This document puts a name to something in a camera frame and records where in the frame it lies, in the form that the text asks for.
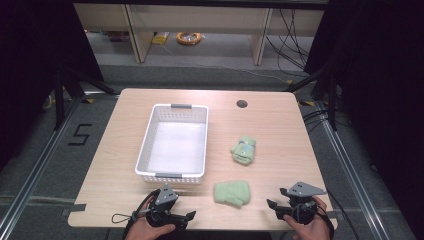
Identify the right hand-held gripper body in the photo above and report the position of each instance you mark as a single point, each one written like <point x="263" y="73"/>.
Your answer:
<point x="303" y="190"/>

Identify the person's right hand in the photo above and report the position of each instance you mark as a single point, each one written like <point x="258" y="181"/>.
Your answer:
<point x="313" y="230"/>

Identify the person's left hand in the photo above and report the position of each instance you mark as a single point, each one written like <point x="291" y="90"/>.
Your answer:
<point x="145" y="231"/>

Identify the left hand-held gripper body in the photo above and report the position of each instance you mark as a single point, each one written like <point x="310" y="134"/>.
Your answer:
<point x="165" y="196"/>

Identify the aluminium floor rail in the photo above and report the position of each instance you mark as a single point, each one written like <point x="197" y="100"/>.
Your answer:
<point x="353" y="173"/>
<point x="36" y="173"/>

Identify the plain green fluffy glove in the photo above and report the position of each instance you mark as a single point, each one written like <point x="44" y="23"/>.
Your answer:
<point x="231" y="193"/>

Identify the green fluffy glove with label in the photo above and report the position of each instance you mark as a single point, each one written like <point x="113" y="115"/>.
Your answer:
<point x="241" y="156"/>

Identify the beige wooden shelf unit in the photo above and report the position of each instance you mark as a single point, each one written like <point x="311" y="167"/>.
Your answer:
<point x="140" y="33"/>

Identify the black metal frame stand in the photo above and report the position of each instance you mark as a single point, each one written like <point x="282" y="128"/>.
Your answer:
<point x="60" y="100"/>
<point x="332" y="100"/>

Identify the yellow packet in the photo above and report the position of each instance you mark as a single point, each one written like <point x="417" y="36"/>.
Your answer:
<point x="160" y="39"/>

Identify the dark curtain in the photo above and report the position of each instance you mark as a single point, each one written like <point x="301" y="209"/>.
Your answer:
<point x="30" y="66"/>
<point x="383" y="83"/>

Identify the white plastic basket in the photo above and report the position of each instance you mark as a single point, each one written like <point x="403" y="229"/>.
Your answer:
<point x="176" y="146"/>

